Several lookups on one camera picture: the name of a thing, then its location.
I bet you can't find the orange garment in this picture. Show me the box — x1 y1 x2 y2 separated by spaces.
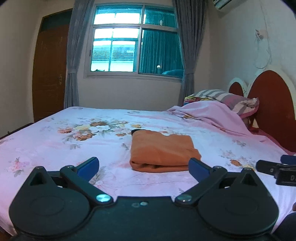
129 129 201 173

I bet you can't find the pink blanket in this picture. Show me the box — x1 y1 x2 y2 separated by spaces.
168 101 269 143

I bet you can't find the floral pink bed sheet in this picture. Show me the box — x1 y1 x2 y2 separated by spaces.
1 107 285 234

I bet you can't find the striped pillow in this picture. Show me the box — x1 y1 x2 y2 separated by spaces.
194 89 259 118

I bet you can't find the red white headboard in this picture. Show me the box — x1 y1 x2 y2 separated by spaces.
228 65 295 152

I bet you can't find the colourful patterned cloth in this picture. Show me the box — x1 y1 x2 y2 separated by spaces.
183 94 212 105

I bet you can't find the brown wooden door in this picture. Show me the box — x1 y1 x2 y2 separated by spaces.
32 9 72 122

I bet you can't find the right grey curtain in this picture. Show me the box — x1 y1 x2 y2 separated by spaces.
173 0 208 105

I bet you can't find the grey curtain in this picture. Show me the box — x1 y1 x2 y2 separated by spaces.
64 0 95 108
173 0 208 105

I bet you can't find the left grey curtain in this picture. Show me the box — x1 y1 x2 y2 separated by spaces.
64 0 95 108

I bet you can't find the white air conditioner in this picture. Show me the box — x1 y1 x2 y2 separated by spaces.
213 0 238 11

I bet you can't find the white wall cable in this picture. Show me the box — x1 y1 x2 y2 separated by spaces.
253 4 273 70

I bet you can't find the window with white frame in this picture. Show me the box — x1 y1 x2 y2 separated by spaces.
85 3 184 80

